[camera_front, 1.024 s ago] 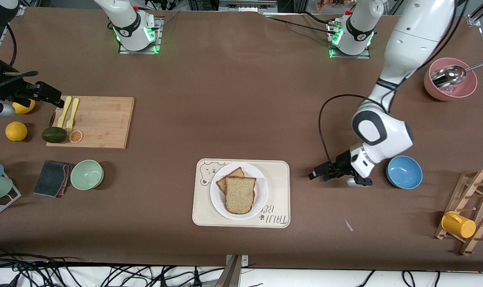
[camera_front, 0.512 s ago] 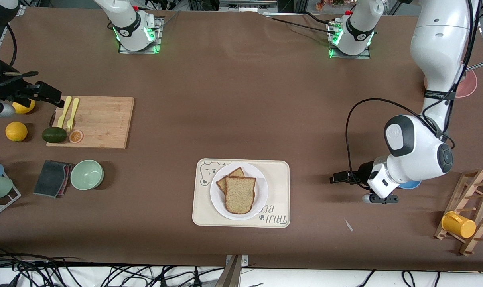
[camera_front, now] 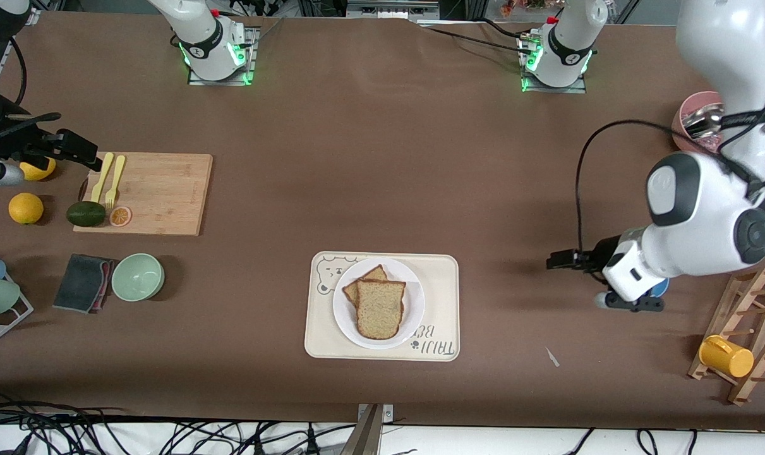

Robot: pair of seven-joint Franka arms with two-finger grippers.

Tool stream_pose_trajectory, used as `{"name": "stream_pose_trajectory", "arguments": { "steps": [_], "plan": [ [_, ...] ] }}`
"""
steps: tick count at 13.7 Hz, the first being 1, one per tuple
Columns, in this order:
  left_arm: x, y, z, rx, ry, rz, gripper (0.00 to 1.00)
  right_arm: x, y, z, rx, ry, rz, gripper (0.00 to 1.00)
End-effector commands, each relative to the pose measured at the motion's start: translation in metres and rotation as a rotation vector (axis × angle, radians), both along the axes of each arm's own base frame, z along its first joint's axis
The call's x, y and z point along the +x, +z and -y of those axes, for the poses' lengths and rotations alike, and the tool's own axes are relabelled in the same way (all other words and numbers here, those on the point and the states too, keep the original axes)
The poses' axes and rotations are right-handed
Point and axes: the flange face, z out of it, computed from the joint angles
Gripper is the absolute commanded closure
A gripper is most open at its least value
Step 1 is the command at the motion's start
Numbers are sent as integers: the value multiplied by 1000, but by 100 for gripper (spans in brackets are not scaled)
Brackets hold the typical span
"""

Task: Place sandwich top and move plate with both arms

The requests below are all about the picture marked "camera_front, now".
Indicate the blue bowl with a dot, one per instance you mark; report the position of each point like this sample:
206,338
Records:
663,287

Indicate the white round plate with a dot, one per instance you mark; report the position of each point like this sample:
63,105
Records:
414,297

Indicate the yellow lemon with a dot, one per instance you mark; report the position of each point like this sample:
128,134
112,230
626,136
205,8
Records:
40,172
26,208

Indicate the small grey tape piece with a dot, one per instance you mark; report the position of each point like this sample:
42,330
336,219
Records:
551,357

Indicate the dark grey folded cloth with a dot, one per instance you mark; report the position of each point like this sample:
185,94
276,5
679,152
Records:
79,283

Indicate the yellow plastic fork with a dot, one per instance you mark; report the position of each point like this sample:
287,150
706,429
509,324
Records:
115,180

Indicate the yellow mug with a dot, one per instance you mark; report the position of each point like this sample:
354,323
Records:
726,357

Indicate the pink bowl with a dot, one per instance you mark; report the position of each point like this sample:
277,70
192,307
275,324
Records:
688,104

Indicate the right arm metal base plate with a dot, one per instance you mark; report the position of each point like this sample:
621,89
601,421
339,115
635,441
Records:
249,63

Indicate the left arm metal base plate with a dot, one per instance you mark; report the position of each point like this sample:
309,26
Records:
526,85

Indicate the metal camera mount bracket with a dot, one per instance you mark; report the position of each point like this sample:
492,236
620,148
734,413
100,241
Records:
371,433

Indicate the toast slice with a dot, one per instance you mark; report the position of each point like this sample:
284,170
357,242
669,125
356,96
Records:
366,278

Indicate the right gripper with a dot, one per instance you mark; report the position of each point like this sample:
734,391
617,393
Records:
17,143

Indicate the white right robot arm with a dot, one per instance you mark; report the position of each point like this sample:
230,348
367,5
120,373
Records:
208,44

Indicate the wooden mug rack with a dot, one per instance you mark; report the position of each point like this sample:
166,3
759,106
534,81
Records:
752,297

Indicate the wooden cutting board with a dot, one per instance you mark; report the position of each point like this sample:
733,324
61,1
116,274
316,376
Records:
167,189

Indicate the green avocado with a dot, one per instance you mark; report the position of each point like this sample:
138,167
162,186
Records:
86,213

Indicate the metal scoop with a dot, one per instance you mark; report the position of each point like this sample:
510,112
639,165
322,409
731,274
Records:
704,120

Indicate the yellow plastic knife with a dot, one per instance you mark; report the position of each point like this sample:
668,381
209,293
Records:
103,175

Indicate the cream bear print tray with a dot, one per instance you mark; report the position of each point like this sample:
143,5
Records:
442,284

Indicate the plain brown bread slice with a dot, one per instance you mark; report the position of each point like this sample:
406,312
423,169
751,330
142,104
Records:
381,309

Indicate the orange slice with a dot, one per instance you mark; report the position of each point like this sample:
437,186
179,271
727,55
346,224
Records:
120,216

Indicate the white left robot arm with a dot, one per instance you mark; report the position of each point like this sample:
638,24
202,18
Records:
704,208

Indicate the pale green bowl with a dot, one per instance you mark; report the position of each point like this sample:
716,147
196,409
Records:
138,277

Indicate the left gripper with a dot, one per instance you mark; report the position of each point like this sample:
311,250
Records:
599,255

